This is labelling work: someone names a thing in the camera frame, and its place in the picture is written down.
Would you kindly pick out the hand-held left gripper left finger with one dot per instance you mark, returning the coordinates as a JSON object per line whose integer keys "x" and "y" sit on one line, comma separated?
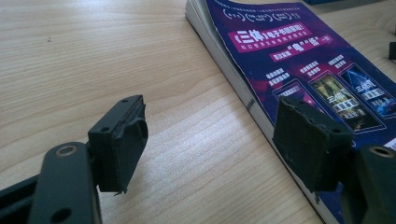
{"x": 120, "y": 146}

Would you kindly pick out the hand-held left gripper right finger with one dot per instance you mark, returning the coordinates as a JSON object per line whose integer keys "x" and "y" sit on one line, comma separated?
{"x": 308, "y": 146}

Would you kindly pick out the purple paperback book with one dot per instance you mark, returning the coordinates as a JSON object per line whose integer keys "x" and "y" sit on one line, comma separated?
{"x": 280, "y": 62}

